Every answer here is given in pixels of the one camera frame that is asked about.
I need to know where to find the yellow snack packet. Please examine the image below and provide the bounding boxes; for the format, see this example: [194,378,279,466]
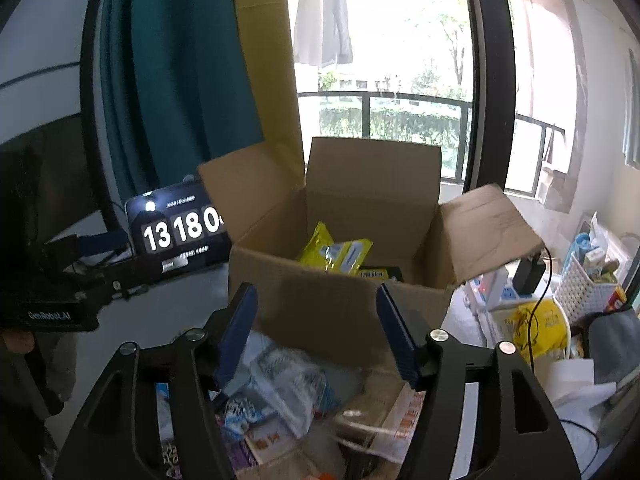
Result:
[298,221,373,276]

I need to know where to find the hanging grey shirt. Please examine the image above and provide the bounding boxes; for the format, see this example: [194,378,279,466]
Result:
[292,0,353,66]

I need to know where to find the cardboard box with red print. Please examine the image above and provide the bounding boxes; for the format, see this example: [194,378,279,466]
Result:
[300,370,431,480]

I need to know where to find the grey cloth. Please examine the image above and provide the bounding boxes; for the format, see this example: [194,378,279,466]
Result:
[582,307,640,391]

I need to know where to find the white plastic basket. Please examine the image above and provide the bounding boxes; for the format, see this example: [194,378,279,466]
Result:
[554,247,628,326]

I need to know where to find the tablet with clock display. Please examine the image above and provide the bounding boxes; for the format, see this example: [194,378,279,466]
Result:
[124,176,232,277]

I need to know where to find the black charger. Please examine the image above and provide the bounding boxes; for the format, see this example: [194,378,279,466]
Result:
[512,255,546,296]

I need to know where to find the person's left hand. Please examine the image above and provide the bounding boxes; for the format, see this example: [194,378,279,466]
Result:
[2,330,36,361]

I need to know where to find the black cable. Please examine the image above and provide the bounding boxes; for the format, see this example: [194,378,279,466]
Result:
[525,245,554,361]

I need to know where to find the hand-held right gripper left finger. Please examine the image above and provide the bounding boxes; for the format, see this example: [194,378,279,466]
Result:
[52,282,261,480]

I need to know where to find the yellow plastic bag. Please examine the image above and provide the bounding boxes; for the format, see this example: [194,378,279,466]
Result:
[505,300,571,361]

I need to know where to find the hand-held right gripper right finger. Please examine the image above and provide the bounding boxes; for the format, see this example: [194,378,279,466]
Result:
[375,282,582,480]

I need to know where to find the yellow curtain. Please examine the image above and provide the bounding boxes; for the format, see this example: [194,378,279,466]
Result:
[232,0,306,171]

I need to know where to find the pile of snack packets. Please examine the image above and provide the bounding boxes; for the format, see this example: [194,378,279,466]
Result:
[155,330,426,480]

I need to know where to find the dark snack packet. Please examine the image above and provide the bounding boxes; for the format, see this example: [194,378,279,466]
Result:
[357,265,403,283]

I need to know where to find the white paper sheet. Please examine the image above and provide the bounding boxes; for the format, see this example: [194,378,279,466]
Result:
[547,359,618,423]

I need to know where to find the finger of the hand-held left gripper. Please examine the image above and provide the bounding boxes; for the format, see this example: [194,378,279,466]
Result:
[76,230,135,259]
[81,257,152,307]

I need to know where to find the black window frame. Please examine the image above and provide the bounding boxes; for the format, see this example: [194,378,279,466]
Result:
[457,0,517,193]

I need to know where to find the black balcony railing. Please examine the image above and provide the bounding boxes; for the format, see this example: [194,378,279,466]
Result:
[297,91,566,196]

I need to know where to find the white power strip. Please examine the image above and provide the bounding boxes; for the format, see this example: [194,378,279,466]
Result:
[462,265,531,313]

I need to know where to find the teal curtain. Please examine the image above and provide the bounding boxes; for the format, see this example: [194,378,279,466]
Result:
[100,0,266,206]

